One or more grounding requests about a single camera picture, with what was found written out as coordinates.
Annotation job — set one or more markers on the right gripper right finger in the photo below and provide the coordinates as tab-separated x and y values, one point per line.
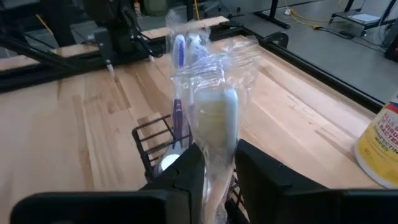
267	186

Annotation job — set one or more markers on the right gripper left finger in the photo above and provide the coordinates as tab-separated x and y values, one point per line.
189	180

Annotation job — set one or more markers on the blue mouthwash bottle white cap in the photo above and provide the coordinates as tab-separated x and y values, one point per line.
168	162

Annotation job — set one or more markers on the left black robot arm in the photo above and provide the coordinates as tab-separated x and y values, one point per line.
121	34

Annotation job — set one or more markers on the yellow white disinfecting wipes canister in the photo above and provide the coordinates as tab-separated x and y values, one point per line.
379	149

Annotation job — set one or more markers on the black rounded clamp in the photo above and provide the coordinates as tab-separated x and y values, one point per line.
276	39

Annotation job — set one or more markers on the black floor stand foot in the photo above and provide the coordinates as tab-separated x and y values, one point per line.
276	23

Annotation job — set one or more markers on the black desk base with platform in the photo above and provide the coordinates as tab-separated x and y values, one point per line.
357	18

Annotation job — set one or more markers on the black aluminium table frame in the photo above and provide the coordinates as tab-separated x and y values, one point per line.
311	73

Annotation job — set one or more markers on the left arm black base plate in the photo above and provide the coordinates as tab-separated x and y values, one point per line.
136	57

